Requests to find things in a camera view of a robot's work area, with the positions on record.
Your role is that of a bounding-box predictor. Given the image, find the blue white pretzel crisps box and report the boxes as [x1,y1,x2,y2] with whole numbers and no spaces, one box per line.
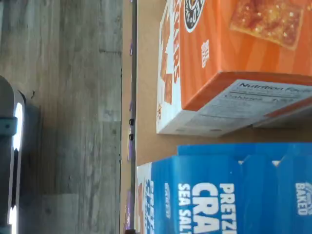
[136,143,312,234]

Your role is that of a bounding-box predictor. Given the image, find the teal metal frame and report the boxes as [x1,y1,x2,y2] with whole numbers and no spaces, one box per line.
[0,116,18,137]

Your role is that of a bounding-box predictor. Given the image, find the orange cracker box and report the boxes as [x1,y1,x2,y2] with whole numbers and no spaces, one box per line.
[155,0,312,138]

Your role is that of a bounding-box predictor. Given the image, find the dark rounded base platform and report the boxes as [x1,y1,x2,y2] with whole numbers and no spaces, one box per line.
[0,75,27,234]

